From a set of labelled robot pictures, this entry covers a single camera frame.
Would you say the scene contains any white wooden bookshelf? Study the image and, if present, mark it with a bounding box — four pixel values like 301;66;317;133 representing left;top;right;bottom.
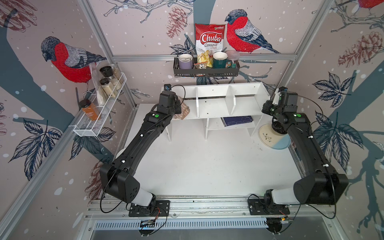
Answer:
172;83;270;139

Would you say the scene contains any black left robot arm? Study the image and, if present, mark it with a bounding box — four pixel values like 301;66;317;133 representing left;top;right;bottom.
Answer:
100;91;182;207

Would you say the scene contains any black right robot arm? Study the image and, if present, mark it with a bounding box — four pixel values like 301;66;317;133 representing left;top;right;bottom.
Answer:
262;87;348;206

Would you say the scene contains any black bowl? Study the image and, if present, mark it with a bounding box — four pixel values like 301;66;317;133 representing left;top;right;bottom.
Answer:
272;120;288;135

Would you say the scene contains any cream and blue plate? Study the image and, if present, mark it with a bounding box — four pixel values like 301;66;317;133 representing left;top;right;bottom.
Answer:
258;124;291;150

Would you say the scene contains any lilac mug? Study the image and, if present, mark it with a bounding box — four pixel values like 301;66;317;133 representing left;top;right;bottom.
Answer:
178;54;194;70

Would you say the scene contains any dark blue book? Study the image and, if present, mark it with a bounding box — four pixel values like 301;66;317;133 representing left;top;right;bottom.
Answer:
221;116;253;127

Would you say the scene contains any green mug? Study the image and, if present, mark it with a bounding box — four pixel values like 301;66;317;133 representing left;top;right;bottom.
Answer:
213;52;233;69

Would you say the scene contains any black lid spice jar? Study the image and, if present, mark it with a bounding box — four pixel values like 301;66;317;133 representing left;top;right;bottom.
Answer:
100;66;122;90
100;78;118;98

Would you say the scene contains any clear plastic bag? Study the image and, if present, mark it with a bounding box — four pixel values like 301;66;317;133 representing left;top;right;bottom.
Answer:
89;63;108;107

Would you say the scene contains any white bowl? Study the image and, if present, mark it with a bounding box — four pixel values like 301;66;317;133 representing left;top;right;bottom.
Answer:
116;149;124;159

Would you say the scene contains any pink lidded jar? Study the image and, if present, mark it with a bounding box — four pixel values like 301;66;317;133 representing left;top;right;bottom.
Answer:
226;50;240;68

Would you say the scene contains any red Chuba chips bag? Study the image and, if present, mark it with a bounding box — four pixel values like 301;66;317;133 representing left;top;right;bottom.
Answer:
195;24;226;56

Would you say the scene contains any orange spice jar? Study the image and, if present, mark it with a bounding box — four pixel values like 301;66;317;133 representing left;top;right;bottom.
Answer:
79;99;100;121

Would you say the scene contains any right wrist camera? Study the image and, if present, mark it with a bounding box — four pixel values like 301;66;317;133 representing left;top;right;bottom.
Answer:
278;87;288;93

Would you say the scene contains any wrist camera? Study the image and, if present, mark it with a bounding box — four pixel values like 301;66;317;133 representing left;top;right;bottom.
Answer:
278;87;288;93
164;84;172;91

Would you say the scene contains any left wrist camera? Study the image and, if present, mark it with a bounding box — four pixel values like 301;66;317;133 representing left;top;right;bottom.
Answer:
164;84;172;91

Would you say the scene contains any black wall basket shelf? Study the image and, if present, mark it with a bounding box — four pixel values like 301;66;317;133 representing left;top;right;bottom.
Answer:
173;57;240;78

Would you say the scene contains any white wire wall rack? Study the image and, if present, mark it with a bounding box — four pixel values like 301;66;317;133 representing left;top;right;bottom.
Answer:
74;73;127;137

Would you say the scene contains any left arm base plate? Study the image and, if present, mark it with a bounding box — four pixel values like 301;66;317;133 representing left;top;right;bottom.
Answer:
129;200;171;218

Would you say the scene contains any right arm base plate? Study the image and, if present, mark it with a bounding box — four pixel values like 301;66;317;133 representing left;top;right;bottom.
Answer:
247;199;291;216

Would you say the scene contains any aluminium mounting rail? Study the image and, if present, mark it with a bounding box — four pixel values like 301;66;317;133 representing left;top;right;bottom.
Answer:
84;195;334;220

